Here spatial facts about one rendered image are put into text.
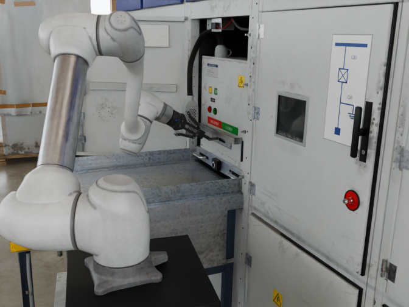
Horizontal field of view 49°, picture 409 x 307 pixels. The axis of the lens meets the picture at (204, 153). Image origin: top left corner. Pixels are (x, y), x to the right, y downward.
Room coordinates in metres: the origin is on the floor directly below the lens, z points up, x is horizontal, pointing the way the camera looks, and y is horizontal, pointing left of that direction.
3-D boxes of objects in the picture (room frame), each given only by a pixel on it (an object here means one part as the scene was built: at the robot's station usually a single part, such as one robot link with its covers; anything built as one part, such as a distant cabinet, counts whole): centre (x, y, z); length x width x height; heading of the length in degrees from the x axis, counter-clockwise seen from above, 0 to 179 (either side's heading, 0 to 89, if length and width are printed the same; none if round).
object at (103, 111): (2.42, 0.40, 1.21); 0.63 x 0.07 x 0.74; 88
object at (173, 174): (1.93, 0.27, 0.82); 0.68 x 0.62 x 0.06; 115
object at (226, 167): (2.10, -0.09, 0.89); 0.54 x 0.05 x 0.06; 25
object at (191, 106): (2.26, 0.07, 1.09); 0.08 x 0.05 x 0.17; 115
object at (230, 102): (2.09, -0.08, 1.15); 0.48 x 0.01 x 0.48; 25
